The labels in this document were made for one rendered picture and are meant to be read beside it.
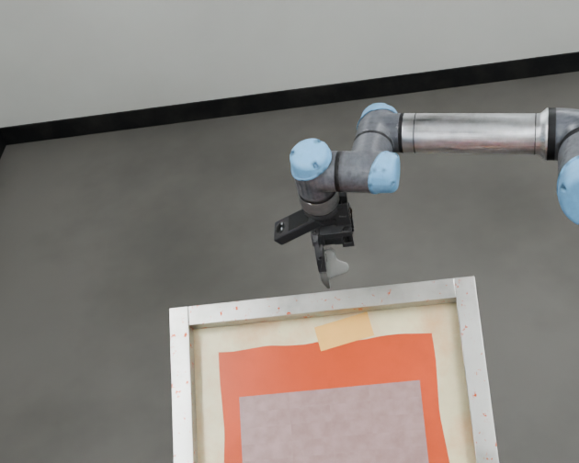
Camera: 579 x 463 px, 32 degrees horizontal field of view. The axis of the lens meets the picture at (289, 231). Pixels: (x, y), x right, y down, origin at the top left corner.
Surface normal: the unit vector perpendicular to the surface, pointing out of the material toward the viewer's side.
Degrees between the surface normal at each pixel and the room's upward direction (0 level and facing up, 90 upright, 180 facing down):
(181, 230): 0
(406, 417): 32
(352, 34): 90
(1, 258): 0
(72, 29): 90
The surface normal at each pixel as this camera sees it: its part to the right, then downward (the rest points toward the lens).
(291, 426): -0.15, -0.32
